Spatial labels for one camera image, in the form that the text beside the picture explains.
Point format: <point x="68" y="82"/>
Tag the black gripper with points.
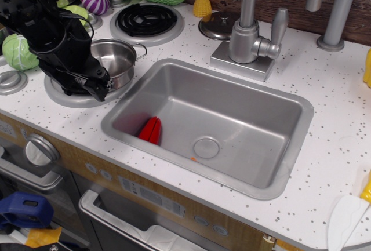
<point x="72" y="66"/>

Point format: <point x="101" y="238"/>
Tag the small steel pan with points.
<point x="118" y="58"/>

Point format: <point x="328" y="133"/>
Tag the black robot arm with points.
<point x="41" y="23"/>

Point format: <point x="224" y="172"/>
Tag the grey toy sink basin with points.
<point x="235" y="132"/>

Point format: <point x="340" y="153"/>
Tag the red toy pepper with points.
<point x="151" y="131"/>

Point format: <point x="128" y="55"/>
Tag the light green toy lettuce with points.
<point x="75" y="9"/>

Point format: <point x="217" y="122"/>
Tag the black coil rear burner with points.
<point x="150" y="24"/>

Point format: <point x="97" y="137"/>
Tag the purple striped toy onion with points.
<point x="97" y="7"/>

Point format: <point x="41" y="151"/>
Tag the grey oven dial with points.
<point x="39" y="151"/>

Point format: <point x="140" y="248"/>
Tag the green toy cabbage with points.
<point x="16" y="51"/>

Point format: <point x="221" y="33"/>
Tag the yellow toy corn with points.
<point x="202" y="8"/>

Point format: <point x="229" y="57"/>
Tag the steel pot lid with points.
<point x="218" y="25"/>

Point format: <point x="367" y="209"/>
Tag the blue clamp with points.
<point x="25" y="210"/>

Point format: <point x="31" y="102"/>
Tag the grey toy faucet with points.
<point x="248" y="53"/>

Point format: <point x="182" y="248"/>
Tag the grey vertical pole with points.
<point x="331" y="40"/>

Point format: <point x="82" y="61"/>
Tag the yellow toy at edge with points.
<point x="367" y="73"/>

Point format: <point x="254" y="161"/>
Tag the white toy knife blade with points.
<point x="344" y="218"/>

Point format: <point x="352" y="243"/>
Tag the grey dishwasher handle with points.
<point x="121" y="224"/>

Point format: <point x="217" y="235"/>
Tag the yellow knife handle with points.
<point x="366" y="193"/>

